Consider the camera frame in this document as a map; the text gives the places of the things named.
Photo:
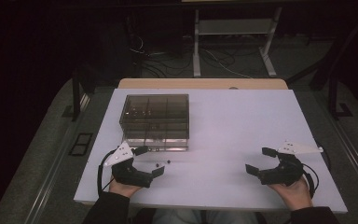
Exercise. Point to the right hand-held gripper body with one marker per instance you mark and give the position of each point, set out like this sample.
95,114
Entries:
287,171

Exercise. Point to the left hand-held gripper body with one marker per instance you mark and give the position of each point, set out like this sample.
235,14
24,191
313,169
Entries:
127,174

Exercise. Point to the person's left hand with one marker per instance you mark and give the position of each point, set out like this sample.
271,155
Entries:
122,189

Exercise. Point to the person's right hand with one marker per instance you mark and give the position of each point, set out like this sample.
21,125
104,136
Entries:
295,194

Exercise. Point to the clear smoky acrylic drawer box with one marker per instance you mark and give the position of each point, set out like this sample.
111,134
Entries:
155,121

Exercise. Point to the black floor outlet plate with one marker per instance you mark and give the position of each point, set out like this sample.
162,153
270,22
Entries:
80,144

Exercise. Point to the person's legs in jeans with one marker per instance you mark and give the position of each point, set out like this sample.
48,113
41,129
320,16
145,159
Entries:
205,217

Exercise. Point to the black metal stand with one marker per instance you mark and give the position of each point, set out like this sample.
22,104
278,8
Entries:
334,99
76,99

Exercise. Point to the wooden table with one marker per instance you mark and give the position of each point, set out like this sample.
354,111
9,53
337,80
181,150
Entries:
199,83

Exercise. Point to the white metal stand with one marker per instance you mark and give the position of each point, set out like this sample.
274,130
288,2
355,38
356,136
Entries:
236,27

